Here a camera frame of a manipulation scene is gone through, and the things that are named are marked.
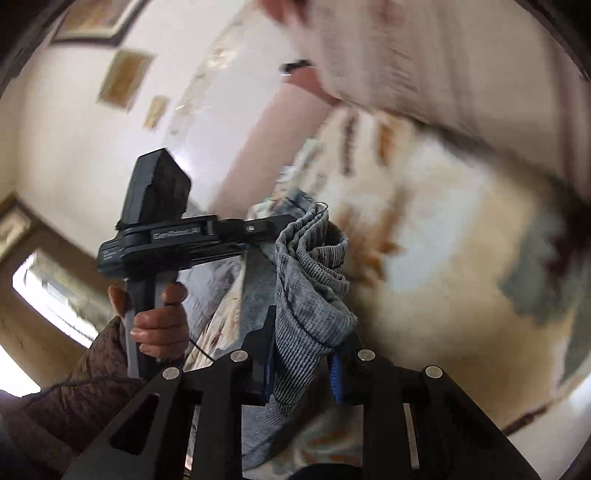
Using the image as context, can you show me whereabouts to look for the grey denim pants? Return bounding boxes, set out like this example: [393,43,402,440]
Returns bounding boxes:
[240,187,360,472]

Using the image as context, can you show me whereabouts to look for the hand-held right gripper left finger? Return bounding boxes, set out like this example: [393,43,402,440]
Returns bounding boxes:
[62,307,278,480]

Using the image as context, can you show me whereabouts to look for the person's left forearm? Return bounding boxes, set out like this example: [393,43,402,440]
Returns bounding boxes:
[0,316,160,480]

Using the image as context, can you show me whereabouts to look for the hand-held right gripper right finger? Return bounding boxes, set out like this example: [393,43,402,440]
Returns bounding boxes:
[329,332,541,480]

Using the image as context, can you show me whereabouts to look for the leaf print blanket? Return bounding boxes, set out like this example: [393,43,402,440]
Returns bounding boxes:
[185,106,591,480]

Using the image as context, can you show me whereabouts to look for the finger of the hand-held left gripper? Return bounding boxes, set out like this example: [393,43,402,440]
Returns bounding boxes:
[217,215,299,254]

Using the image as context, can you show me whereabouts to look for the gold framed wall picture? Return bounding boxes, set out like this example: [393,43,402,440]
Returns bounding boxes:
[96,48,155,110]

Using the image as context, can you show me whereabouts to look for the person's left hand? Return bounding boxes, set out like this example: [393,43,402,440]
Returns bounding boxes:
[107,282,190,361]

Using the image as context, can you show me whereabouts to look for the small gold framed picture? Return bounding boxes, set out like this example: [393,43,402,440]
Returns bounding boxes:
[142,95,171,131]

